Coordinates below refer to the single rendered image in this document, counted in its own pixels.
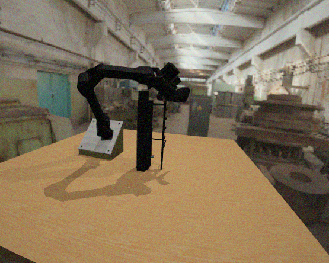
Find black rectangular post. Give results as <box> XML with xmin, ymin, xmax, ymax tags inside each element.
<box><xmin>136</xmin><ymin>91</ymin><xmax>154</xmax><ymax>172</ymax></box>

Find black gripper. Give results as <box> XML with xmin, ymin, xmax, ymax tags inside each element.
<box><xmin>156</xmin><ymin>82</ymin><xmax>190</xmax><ymax>102</ymax></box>

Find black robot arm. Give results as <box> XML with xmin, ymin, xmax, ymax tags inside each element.
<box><xmin>77</xmin><ymin>62</ymin><xmax>181</xmax><ymax>141</ymax></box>

